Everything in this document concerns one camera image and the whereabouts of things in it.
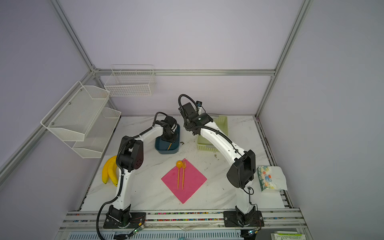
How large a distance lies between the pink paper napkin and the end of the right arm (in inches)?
15.8

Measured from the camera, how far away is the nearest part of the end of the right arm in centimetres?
57

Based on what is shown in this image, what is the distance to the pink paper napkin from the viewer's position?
0.84m
